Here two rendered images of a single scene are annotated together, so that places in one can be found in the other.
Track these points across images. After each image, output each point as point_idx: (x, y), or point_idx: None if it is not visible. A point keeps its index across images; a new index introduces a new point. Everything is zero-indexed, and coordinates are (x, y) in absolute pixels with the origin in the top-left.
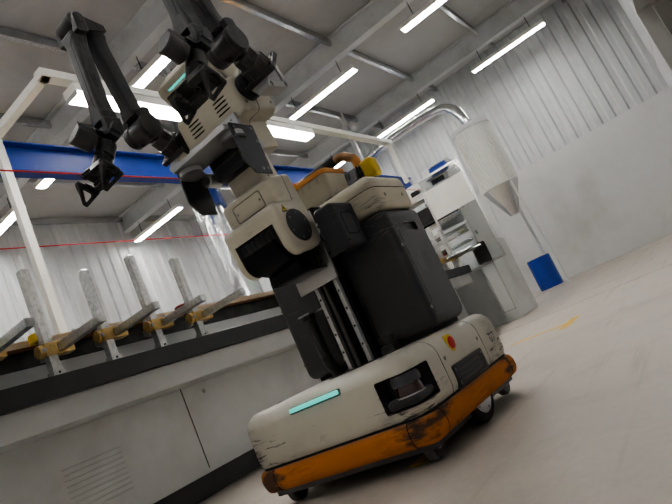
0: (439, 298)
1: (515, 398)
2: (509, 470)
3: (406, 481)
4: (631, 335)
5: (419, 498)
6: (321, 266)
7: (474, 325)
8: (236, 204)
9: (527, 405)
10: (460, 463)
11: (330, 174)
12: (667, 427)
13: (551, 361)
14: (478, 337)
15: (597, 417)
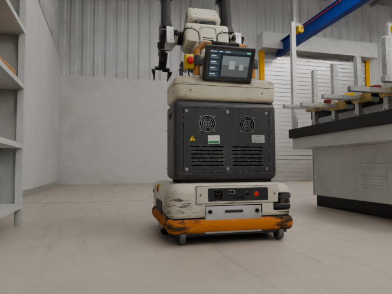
0: (169, 165)
1: (163, 241)
2: (118, 221)
3: None
4: (94, 270)
5: (147, 220)
6: None
7: (164, 189)
8: None
9: (143, 235)
10: (146, 224)
11: None
12: (72, 224)
13: (182, 268)
14: (163, 196)
15: (95, 227)
